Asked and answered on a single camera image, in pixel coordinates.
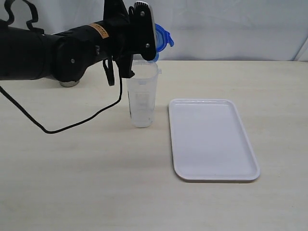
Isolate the black braided cable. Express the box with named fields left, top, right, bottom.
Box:
left=0, top=0, right=123, bottom=134

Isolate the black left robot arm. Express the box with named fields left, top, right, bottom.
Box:
left=0, top=0, right=156, bottom=85

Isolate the white backdrop curtain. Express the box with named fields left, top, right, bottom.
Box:
left=0, top=0, right=308, bottom=62

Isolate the stainless steel cup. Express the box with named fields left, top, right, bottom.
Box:
left=59, top=81, right=79, bottom=88

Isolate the clear plastic tall container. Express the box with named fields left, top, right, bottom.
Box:
left=126, top=60, right=161, bottom=128

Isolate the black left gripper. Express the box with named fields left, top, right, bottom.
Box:
left=103, top=0, right=144, bottom=78

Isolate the blue clip-lock lid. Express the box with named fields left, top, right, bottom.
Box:
left=152, top=24, right=174, bottom=62

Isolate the white rectangular tray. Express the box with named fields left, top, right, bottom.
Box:
left=168, top=99, right=261, bottom=182

